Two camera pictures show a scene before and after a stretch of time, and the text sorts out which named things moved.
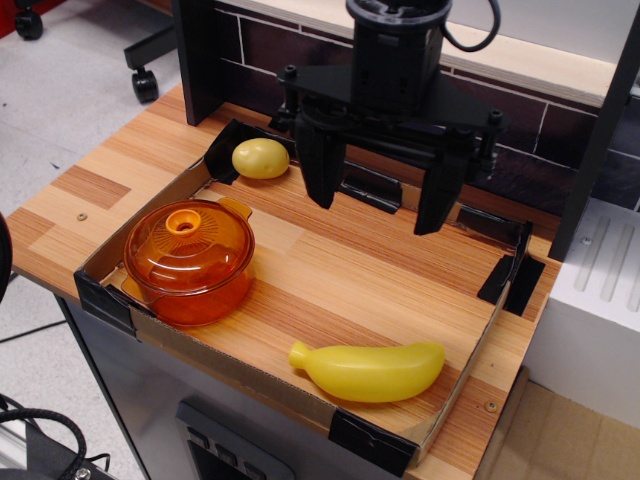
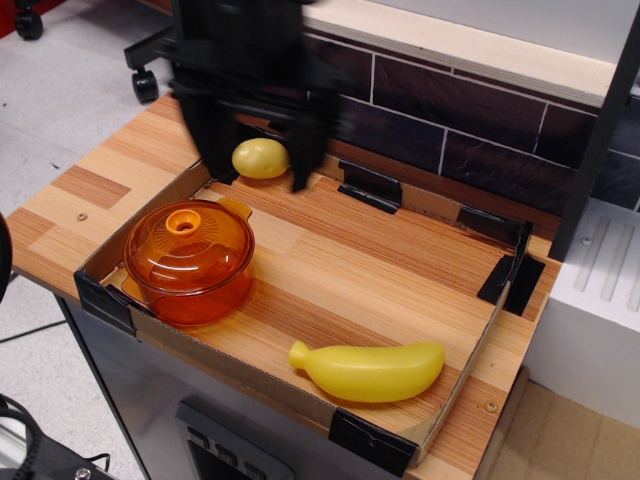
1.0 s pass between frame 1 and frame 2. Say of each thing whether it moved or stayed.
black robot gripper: moved
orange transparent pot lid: stayed
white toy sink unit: stayed
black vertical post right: stayed
